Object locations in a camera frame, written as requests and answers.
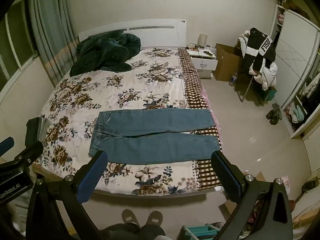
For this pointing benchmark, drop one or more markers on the dark green blanket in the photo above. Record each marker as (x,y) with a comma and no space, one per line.
(105,52)

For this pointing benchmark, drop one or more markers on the dark folded pants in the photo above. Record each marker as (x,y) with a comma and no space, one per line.
(32,130)

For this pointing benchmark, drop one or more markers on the white wardrobe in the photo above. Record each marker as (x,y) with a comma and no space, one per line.
(296,55)

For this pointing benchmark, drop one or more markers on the blue jeans pants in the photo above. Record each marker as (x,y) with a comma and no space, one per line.
(155,140)

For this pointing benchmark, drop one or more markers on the grey slipper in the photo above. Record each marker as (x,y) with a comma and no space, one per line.
(130,217)
(154,218)

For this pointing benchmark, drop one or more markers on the white bed headboard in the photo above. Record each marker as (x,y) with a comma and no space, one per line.
(155,33)

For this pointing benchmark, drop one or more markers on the teal storage box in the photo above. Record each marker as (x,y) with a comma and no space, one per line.
(270,94)

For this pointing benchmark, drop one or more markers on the teal plastic rack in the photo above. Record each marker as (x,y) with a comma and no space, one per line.
(200,231)

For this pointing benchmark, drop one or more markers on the black phone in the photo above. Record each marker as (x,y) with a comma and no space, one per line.
(208,53)

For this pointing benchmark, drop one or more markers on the brown cardboard box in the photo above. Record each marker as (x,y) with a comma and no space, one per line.
(226,62)

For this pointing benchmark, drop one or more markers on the plastic water bottle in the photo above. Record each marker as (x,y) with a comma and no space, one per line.
(233,79)

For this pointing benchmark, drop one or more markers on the white nightstand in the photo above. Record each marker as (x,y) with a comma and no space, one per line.
(203,63)

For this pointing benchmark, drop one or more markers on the white padded jacket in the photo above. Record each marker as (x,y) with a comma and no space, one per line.
(268,78)

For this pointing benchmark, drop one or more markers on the grey folded pants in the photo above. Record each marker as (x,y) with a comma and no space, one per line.
(41,128)

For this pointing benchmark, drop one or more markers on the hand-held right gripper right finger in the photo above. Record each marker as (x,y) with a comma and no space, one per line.
(226,178)

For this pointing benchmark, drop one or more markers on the metal frame chair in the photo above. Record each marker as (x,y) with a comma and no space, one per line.
(246,90)

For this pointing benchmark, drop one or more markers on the black and white jacket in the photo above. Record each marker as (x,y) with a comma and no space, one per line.
(260,47)

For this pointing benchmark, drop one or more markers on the pair of dark slippers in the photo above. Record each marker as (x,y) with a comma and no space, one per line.
(273,113)

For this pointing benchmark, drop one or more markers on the floral bedsheet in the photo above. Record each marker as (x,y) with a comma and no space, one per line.
(140,87)

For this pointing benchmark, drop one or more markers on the striped grey-green curtain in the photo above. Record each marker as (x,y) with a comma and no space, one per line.
(52,30)

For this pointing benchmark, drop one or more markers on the person's dark trousers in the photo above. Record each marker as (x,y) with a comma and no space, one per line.
(135,232)

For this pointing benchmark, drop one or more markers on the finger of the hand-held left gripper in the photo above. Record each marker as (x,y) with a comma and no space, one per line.
(6,143)
(30,152)

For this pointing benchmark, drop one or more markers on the white framed window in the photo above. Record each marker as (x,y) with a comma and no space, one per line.
(15,45)

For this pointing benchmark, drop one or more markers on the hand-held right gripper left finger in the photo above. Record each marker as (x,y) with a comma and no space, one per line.
(92,178)

